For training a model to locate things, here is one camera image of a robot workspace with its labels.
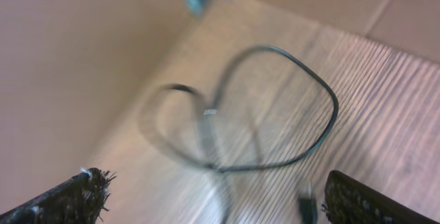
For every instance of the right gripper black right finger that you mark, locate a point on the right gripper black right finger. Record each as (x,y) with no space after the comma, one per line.
(348,201)

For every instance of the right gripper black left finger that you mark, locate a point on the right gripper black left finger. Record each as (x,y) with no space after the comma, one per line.
(80,199)

